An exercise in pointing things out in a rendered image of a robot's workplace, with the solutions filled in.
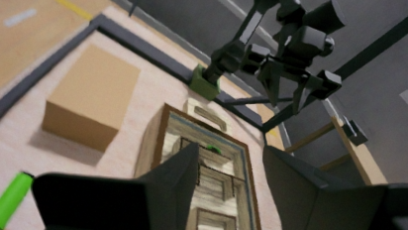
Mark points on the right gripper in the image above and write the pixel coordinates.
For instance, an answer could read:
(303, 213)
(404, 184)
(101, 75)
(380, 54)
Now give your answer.
(272, 68)

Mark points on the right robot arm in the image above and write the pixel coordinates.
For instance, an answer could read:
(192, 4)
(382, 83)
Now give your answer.
(307, 42)

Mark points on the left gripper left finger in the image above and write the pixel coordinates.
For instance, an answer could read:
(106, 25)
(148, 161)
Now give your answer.
(119, 203)

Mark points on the brown cardboard box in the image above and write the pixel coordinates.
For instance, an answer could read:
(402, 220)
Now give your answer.
(90, 106)

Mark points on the green screwdriver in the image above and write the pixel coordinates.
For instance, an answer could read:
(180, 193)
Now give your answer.
(14, 198)

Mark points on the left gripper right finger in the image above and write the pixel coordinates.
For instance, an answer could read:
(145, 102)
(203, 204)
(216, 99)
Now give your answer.
(307, 198)

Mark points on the wooden maze board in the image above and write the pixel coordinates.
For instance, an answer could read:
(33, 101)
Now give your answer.
(225, 196)

